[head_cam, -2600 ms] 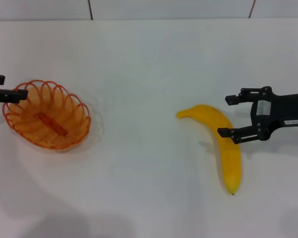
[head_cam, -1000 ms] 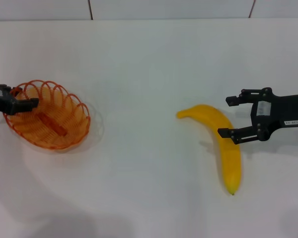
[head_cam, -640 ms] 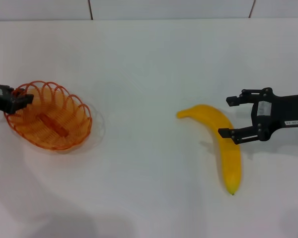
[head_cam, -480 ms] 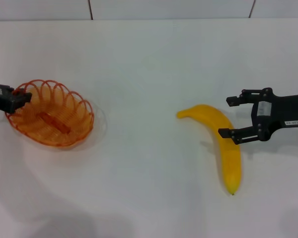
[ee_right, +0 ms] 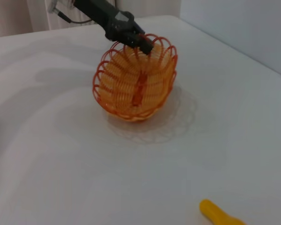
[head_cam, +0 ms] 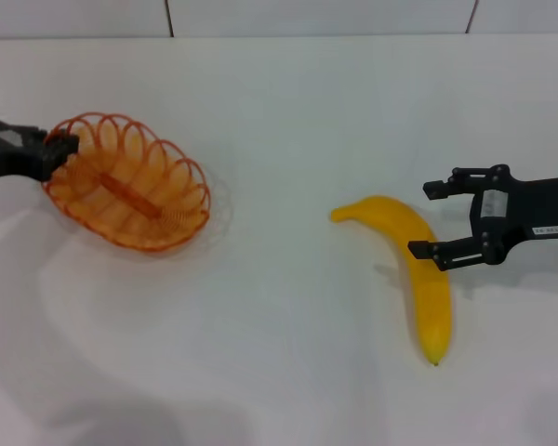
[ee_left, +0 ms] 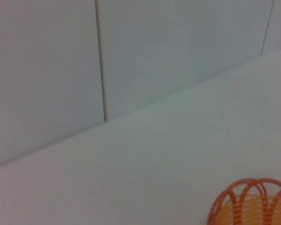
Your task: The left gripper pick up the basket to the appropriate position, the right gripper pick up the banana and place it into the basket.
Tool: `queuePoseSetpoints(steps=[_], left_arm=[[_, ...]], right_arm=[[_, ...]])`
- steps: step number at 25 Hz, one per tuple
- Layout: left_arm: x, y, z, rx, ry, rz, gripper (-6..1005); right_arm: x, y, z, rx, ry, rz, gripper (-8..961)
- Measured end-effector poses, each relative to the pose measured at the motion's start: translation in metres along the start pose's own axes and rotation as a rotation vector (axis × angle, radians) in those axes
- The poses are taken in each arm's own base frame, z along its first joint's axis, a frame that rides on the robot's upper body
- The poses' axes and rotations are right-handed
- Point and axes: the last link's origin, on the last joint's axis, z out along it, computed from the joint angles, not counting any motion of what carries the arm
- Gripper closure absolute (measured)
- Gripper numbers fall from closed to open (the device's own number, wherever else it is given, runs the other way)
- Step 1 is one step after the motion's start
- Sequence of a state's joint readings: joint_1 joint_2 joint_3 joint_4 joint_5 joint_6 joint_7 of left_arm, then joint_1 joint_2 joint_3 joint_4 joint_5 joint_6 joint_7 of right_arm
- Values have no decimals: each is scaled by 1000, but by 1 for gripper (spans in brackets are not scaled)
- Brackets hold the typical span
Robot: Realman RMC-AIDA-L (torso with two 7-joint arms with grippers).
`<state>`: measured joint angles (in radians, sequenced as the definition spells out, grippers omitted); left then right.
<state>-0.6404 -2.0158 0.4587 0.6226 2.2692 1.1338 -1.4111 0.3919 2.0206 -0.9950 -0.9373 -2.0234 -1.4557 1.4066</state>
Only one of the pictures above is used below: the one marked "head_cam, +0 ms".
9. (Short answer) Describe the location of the yellow banana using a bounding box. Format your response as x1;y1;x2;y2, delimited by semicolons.
329;194;455;367

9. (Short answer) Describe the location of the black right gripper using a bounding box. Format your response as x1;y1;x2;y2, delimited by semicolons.
407;163;558;273

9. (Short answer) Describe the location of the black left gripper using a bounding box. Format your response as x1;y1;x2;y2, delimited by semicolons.
0;118;81;183

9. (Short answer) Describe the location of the orange woven plastic basket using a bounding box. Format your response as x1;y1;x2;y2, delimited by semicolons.
41;111;211;253

